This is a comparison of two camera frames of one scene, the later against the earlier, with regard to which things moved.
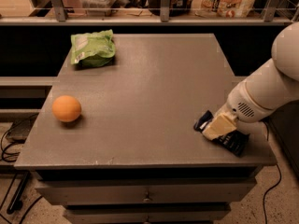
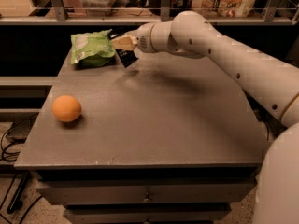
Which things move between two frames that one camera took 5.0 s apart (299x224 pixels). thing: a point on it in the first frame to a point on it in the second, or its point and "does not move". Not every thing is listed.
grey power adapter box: x=21 y=129 does not move
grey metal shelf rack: x=61 y=18 does not move
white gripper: x=242 y=107 to x=142 y=38
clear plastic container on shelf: x=98 y=1 does not move
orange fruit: x=66 y=108 does not move
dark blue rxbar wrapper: x=234 y=141 to x=127 y=58
